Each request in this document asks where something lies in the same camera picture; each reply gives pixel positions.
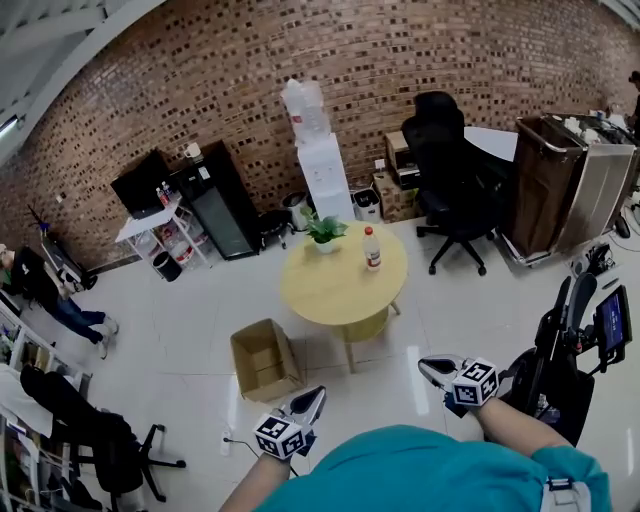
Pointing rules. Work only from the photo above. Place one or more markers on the white mug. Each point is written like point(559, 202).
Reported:
point(191, 151)

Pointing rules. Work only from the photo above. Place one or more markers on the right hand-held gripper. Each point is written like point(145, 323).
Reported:
point(475, 385)

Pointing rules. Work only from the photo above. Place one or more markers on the person's right forearm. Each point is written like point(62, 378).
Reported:
point(520, 430)

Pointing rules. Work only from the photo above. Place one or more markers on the white shelving unit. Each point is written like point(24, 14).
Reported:
point(25, 350)

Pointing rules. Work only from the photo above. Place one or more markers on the white power strip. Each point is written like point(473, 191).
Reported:
point(226, 442)

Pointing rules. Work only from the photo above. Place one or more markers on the white desk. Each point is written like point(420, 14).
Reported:
point(492, 142)

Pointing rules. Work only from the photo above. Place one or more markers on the green potted plant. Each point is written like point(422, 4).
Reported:
point(324, 232)

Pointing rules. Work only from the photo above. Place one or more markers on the tablet screen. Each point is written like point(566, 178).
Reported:
point(614, 325)

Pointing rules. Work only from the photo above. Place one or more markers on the person's teal shirt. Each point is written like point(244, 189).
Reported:
point(415, 475)

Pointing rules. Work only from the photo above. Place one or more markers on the person's left forearm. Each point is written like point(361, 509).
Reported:
point(255, 485)

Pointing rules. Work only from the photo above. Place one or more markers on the white wall outlet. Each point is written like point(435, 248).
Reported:
point(380, 164)

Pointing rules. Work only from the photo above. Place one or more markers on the black monitor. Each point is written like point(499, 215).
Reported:
point(140, 187)

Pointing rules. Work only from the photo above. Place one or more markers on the printed cardboard carton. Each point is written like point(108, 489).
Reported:
point(395, 200)

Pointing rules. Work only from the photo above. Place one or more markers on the white trash bin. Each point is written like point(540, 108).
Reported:
point(366, 206)

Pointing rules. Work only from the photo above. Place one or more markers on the brown cardboard box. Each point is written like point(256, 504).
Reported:
point(252, 340)

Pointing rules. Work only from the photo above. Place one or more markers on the white shelf rack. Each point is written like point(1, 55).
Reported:
point(147, 225)

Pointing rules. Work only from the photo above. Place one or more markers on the black mini fridge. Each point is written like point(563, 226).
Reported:
point(215, 210)

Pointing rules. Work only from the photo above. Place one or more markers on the small bottle blue label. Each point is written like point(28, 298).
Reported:
point(167, 190)

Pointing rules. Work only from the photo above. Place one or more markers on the black chair with star base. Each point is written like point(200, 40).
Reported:
point(100, 440)

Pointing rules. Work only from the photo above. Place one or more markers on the black office chair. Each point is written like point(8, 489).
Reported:
point(450, 175)

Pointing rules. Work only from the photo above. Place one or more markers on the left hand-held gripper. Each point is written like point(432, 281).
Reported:
point(277, 437)

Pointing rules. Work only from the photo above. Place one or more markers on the white water dispenser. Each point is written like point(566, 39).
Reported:
point(325, 180)

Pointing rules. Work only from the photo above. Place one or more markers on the electric scooter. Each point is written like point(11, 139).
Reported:
point(65, 260)

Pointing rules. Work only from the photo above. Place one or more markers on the black stool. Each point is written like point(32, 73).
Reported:
point(276, 225)

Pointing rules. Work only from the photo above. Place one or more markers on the brown service cart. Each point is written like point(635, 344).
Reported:
point(545, 195)

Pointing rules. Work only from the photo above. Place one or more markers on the black waste bin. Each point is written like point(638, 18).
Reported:
point(167, 267)

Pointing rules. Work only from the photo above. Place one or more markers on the plastic drink bottle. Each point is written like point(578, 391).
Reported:
point(372, 252)

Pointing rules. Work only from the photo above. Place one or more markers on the small bottle red label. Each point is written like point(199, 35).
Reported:
point(163, 199)

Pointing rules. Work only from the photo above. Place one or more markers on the clear jug red label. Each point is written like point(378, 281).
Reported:
point(201, 239)
point(182, 255)

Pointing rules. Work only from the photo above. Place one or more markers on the round wooden table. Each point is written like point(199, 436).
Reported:
point(335, 292)

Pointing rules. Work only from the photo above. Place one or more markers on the large clear water jug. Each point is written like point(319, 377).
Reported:
point(305, 112)

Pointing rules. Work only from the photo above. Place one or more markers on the silver trash can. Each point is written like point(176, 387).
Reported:
point(294, 212)

